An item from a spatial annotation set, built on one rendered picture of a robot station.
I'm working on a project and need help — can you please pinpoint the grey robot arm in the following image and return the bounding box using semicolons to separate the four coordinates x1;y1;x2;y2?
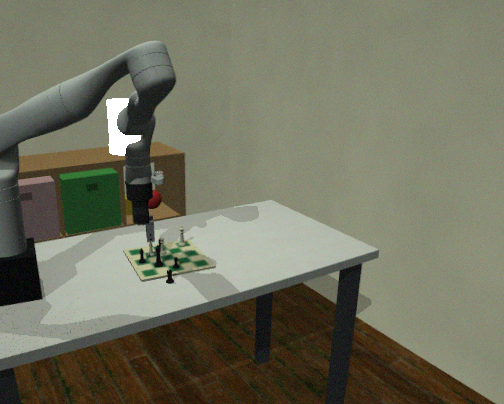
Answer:
0;41;176;257

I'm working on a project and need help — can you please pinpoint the white chess piece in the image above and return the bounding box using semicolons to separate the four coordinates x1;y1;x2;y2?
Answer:
178;226;186;246
159;237;166;255

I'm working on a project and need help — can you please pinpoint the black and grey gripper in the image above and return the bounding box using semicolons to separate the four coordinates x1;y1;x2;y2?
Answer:
125;164;165;242

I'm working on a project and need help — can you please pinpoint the green and cream chessboard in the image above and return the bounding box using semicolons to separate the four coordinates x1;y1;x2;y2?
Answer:
123;239;216;282

